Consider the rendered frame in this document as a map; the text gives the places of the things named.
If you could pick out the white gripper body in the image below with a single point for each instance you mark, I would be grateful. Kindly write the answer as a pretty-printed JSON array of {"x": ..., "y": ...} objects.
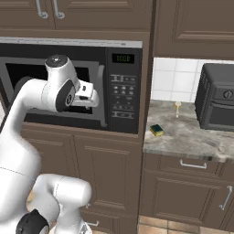
[{"x": 93, "y": 99}]

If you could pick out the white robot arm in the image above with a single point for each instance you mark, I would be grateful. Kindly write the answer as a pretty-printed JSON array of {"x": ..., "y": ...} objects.
[{"x": 21, "y": 158}]

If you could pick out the microwave door with window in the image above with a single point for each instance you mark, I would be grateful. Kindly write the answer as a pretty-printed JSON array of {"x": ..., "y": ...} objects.
[{"x": 97, "y": 119}]

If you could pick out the black built-in microwave oven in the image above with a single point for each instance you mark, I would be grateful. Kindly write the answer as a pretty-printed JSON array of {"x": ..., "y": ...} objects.
[{"x": 123, "y": 91}]

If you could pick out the yellow and green sponge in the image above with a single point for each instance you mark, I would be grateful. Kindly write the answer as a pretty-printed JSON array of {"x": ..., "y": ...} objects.
[{"x": 156, "y": 130}]

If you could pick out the brown base cupboard door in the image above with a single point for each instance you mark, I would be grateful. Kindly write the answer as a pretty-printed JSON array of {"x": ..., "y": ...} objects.
[
  {"x": 182, "y": 198},
  {"x": 112, "y": 176},
  {"x": 55, "y": 152}
]

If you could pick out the pale yellow spoon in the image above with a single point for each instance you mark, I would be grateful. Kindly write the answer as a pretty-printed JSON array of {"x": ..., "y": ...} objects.
[{"x": 177, "y": 106}]

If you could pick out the brown drawer front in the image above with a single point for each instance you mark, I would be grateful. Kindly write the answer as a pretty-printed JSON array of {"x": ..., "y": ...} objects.
[{"x": 170, "y": 166}]

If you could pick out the black toaster oven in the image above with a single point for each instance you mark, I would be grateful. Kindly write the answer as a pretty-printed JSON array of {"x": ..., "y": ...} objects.
[{"x": 218, "y": 100}]

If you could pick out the brown wall cupboard door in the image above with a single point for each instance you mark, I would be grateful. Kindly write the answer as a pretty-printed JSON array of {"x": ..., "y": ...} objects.
[
  {"x": 103, "y": 13},
  {"x": 18, "y": 13},
  {"x": 198, "y": 27}
]

